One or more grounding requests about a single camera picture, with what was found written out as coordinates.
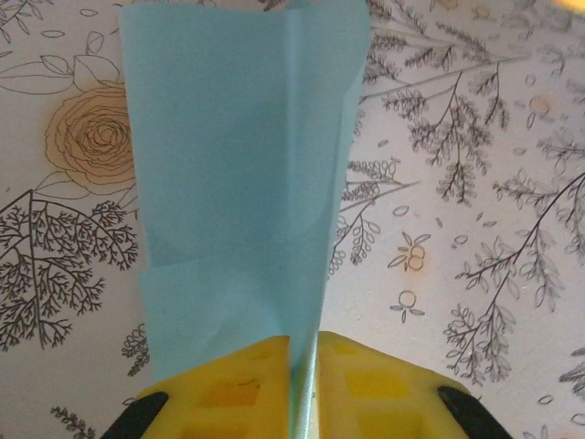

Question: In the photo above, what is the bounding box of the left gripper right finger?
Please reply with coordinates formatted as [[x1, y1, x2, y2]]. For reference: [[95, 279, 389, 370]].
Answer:
[[314, 331, 509, 439]]

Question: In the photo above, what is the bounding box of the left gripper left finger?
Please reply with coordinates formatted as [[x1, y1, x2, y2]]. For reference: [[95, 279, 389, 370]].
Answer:
[[99, 335, 293, 439]]

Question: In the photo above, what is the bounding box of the light blue paper sheet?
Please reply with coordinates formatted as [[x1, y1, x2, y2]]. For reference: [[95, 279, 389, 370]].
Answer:
[[119, 0, 372, 439]]

